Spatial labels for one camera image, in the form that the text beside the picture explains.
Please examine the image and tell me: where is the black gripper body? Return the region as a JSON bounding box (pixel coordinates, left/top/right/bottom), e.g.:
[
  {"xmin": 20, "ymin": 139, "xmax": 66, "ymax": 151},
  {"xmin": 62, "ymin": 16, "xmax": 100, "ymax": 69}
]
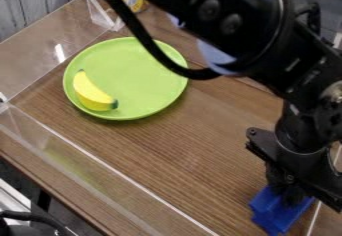
[{"xmin": 246, "ymin": 127, "xmax": 342, "ymax": 212}]

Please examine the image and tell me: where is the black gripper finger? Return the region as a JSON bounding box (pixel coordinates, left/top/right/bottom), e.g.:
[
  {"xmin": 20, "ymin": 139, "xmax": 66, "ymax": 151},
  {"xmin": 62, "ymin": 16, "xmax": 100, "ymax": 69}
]
[{"xmin": 266, "ymin": 163, "xmax": 307, "ymax": 207}]

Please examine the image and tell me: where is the blue cross-shaped block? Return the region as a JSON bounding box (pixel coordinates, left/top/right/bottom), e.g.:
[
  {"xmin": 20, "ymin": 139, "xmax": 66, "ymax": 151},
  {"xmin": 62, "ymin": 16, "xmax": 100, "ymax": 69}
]
[{"xmin": 249, "ymin": 186, "xmax": 314, "ymax": 236}]

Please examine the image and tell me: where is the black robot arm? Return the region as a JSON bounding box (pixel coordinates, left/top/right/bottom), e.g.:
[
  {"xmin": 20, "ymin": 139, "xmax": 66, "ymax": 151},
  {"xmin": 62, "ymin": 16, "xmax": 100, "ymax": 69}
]
[{"xmin": 106, "ymin": 0, "xmax": 342, "ymax": 213}]

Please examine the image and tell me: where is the green plastic plate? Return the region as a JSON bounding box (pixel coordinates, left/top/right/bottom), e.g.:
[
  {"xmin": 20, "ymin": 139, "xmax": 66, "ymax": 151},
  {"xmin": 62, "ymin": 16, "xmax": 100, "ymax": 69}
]
[{"xmin": 63, "ymin": 37, "xmax": 189, "ymax": 121}]

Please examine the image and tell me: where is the yellow toy banana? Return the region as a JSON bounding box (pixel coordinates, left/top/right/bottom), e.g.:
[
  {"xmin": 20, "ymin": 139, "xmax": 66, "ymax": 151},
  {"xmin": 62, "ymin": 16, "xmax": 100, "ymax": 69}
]
[{"xmin": 72, "ymin": 69, "xmax": 119, "ymax": 111}]

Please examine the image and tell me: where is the black cable at corner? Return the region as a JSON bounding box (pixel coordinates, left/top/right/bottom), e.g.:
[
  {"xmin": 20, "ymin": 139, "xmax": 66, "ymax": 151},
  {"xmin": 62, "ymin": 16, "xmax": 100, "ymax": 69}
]
[{"xmin": 0, "ymin": 209, "xmax": 68, "ymax": 236}]

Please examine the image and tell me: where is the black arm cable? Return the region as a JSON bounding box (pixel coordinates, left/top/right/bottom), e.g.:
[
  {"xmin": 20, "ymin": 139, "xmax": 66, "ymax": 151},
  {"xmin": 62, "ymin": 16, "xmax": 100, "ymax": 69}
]
[{"xmin": 88, "ymin": 0, "xmax": 225, "ymax": 81}]

